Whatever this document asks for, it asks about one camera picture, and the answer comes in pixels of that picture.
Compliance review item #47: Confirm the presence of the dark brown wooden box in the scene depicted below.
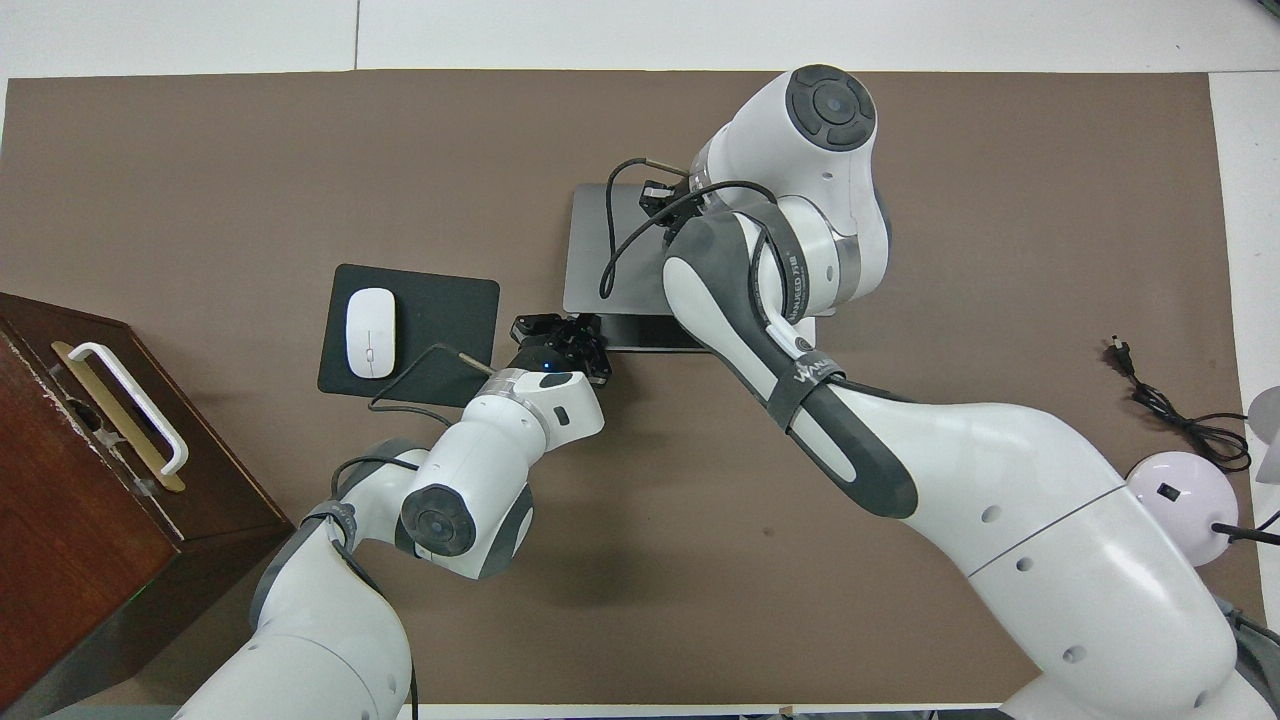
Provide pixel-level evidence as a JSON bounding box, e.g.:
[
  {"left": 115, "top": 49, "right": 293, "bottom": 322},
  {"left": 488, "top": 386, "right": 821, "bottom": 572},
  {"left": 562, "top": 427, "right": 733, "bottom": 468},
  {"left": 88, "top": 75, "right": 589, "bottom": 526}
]
[{"left": 0, "top": 292, "right": 296, "bottom": 719}]

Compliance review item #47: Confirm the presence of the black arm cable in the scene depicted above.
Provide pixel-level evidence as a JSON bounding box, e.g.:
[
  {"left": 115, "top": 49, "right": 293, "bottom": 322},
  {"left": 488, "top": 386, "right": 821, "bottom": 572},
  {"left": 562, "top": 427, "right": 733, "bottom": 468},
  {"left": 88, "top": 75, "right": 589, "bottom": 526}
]
[
  {"left": 328, "top": 343, "right": 498, "bottom": 720},
  {"left": 598, "top": 155, "right": 781, "bottom": 301}
]

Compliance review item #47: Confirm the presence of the white desk lamp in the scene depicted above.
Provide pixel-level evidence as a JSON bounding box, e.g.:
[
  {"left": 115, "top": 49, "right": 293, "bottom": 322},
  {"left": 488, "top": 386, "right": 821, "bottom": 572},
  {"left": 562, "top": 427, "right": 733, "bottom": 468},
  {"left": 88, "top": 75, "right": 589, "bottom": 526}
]
[{"left": 1125, "top": 388, "right": 1280, "bottom": 569}]

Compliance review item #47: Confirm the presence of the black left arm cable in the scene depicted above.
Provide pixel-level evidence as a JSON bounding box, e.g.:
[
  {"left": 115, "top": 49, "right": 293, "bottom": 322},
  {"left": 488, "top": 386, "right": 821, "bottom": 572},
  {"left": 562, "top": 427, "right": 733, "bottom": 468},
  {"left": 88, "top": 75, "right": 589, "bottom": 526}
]
[{"left": 328, "top": 343, "right": 498, "bottom": 720}]

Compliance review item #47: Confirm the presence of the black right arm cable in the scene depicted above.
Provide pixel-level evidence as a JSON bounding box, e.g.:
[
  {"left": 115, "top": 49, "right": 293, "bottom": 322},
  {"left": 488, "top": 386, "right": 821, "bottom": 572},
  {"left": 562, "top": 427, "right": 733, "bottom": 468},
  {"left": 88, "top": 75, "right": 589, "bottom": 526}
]
[{"left": 598, "top": 155, "right": 781, "bottom": 301}]

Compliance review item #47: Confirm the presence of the black lamp power cable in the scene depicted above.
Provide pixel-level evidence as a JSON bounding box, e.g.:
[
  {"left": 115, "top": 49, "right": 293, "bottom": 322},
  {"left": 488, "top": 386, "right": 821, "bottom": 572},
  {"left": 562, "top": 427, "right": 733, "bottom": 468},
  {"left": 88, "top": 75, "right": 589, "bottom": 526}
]
[{"left": 1110, "top": 336, "right": 1253, "bottom": 473}]

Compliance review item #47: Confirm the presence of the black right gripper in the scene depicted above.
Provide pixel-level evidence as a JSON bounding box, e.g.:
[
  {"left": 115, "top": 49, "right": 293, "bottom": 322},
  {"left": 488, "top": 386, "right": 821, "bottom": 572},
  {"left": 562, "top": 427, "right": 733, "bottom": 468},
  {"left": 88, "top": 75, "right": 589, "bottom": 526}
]
[{"left": 638, "top": 178, "right": 701, "bottom": 216}]

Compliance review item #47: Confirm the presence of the brown table mat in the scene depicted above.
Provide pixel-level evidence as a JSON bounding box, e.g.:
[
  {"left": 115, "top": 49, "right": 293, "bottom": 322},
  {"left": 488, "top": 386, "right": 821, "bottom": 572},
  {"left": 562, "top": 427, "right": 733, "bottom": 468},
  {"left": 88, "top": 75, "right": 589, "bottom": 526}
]
[{"left": 0, "top": 68, "right": 1273, "bottom": 709}]

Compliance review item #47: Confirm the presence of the white box handle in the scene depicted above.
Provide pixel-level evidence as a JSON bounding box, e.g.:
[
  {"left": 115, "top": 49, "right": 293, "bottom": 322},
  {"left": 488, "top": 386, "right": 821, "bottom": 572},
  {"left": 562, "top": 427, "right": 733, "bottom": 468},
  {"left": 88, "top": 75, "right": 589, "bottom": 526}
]
[{"left": 67, "top": 342, "right": 190, "bottom": 477}]

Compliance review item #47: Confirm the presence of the black mouse pad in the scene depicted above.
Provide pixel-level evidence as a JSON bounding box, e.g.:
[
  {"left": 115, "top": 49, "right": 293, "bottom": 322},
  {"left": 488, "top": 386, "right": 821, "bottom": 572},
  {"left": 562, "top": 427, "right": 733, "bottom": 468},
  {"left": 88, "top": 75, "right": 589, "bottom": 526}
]
[{"left": 317, "top": 263, "right": 501, "bottom": 410}]

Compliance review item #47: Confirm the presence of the brass handle plate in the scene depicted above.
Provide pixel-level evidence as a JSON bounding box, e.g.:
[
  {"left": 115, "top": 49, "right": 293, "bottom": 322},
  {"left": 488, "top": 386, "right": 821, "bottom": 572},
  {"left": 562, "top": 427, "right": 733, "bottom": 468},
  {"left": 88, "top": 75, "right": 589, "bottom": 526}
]
[{"left": 50, "top": 340, "right": 187, "bottom": 494}]

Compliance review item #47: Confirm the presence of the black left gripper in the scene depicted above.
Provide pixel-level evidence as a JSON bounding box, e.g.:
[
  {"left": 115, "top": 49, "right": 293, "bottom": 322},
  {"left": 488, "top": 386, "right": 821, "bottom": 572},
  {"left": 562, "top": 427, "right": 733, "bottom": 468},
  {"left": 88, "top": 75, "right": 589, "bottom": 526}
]
[{"left": 510, "top": 313, "right": 613, "bottom": 387}]

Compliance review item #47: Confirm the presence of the silver laptop computer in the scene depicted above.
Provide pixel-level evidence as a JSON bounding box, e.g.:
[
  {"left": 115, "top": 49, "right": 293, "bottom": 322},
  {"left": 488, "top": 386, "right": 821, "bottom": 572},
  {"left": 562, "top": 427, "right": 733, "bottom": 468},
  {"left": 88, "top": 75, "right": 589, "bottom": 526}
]
[{"left": 562, "top": 183, "right": 821, "bottom": 353}]

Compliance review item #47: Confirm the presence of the white computer mouse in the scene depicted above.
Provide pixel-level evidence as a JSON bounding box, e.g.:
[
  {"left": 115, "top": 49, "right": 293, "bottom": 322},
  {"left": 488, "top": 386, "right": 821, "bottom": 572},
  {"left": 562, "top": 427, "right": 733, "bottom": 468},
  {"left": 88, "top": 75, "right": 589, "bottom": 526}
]
[{"left": 345, "top": 287, "right": 398, "bottom": 380}]

